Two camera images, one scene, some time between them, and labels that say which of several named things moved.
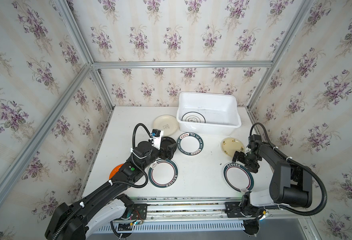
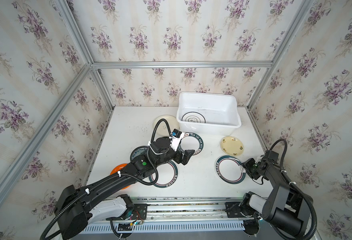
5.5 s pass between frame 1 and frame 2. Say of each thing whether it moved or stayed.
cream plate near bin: stayed
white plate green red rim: stayed
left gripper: moved
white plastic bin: stayed
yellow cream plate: stayed
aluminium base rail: stayed
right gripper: moved
